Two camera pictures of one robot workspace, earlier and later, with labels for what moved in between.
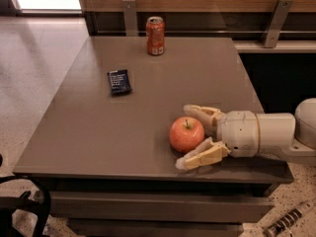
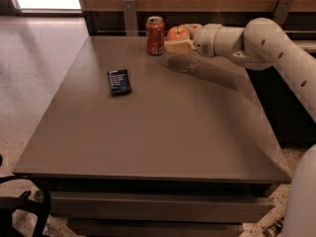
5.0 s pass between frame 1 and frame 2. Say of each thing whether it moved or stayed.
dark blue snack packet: stayed
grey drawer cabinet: stayed
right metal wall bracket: stayed
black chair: stayed
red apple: moved
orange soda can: stayed
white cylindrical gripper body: moved
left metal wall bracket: stayed
